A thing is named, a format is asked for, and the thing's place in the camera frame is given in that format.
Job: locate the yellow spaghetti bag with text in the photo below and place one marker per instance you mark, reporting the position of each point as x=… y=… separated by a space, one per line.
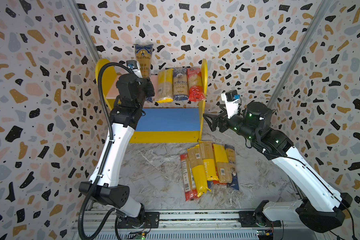
x=208 y=157

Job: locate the metal base rail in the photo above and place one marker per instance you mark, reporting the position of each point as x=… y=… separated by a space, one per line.
x=207 y=225

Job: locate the red bag underneath pile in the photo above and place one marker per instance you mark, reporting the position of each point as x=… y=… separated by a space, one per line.
x=218 y=183

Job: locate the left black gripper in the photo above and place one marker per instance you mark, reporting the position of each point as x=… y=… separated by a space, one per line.
x=149 y=85

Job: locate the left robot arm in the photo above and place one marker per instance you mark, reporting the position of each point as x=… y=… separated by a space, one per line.
x=103 y=186

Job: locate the yellow spaghetti bag right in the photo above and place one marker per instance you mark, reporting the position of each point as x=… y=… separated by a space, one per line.
x=222 y=164

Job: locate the red label spaghetti bag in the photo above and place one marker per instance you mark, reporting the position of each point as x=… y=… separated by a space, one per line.
x=188 y=179

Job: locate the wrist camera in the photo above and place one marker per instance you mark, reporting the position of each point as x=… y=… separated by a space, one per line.
x=135 y=67
x=232 y=101

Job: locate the navy spaghetti bag far right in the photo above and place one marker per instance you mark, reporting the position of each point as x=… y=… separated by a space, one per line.
x=231 y=155

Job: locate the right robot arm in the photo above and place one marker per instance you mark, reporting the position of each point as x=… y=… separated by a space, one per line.
x=322 y=208

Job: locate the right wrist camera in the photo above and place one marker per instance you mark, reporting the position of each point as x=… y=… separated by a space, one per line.
x=232 y=101

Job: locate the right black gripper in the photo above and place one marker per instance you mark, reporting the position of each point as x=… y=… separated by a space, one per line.
x=221 y=122

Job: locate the dark blue spaghetti bag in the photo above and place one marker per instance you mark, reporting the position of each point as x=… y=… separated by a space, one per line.
x=143 y=54

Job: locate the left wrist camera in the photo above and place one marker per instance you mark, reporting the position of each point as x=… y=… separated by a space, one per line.
x=135 y=67

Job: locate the yellow top spaghetti bag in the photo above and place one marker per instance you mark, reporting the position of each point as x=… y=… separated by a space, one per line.
x=165 y=86

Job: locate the blue white spaghetti bag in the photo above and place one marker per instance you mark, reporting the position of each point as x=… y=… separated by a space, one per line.
x=180 y=84

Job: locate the long yellow spaghetti bag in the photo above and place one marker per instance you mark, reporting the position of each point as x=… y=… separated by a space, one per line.
x=198 y=170

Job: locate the yellow shelf unit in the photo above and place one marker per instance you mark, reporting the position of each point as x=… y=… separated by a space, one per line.
x=158 y=125

